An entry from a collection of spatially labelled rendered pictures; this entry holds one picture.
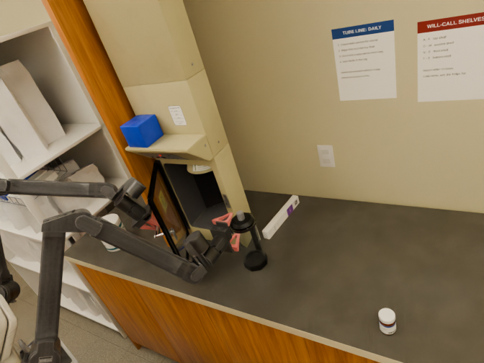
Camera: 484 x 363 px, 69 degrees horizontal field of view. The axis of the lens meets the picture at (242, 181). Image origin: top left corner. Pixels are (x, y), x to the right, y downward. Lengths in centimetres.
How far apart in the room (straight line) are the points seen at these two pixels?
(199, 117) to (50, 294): 71
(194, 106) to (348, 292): 84
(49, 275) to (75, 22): 84
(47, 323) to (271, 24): 125
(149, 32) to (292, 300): 103
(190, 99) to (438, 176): 101
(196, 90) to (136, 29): 27
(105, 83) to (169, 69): 32
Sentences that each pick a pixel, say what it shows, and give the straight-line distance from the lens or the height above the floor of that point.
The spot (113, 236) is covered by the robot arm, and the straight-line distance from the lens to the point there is 111.
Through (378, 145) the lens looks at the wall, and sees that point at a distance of 157.
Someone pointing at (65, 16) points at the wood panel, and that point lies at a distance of 144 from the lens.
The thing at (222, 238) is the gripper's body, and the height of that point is 122.
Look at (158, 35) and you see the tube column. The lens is 124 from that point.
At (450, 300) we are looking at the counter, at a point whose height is 94.
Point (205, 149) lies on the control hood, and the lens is 130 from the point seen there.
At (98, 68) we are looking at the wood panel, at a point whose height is 180.
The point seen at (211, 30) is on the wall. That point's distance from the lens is 165.
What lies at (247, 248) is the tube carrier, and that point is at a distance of 140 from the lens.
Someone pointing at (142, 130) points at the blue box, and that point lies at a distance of 135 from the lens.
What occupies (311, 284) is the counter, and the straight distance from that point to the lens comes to 139.
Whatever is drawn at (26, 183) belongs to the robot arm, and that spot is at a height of 153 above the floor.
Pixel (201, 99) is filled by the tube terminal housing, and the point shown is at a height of 162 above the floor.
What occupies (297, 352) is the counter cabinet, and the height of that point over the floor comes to 72.
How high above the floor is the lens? 200
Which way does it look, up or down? 31 degrees down
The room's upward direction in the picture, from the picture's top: 18 degrees counter-clockwise
